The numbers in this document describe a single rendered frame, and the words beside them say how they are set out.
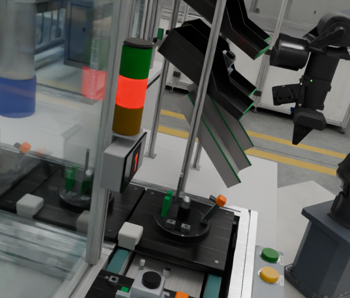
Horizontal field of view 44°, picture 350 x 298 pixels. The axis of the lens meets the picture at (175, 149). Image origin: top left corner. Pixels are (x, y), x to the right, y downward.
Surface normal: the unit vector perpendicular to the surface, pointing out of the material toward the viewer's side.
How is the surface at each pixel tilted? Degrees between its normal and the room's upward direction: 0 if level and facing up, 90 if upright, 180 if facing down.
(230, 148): 90
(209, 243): 0
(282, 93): 88
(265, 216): 0
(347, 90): 90
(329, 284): 90
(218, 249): 0
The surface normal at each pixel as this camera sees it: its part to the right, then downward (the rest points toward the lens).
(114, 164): -0.22, 0.39
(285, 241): 0.18, -0.89
